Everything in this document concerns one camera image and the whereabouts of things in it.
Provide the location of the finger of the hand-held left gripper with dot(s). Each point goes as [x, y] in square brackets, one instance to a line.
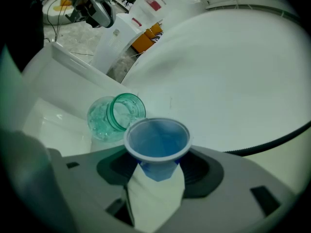
[104, 12]

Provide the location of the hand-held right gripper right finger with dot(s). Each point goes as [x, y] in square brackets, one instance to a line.
[230, 193]

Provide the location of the green transparent container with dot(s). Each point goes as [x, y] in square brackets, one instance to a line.
[102, 122]

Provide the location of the white tower appliance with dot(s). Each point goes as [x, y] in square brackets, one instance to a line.
[111, 40]

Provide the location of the black chair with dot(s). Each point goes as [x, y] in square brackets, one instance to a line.
[128, 0]

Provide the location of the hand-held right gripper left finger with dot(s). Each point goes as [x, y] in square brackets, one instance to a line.
[82, 186]

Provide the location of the orange box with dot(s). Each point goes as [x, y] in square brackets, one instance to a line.
[144, 41]

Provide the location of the white paper wrap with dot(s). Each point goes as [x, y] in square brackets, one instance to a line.
[155, 203]

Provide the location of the white plastic tray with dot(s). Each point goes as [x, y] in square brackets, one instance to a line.
[73, 101]

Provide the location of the clear plastic bag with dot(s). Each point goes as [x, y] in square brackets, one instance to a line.
[167, 4]

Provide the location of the blue cup with white rim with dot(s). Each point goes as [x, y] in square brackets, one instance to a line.
[158, 139]

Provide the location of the person's dark clothing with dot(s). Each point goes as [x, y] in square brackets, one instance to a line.
[19, 25]

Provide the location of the white and yellow cushion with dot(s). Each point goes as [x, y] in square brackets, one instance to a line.
[57, 11]

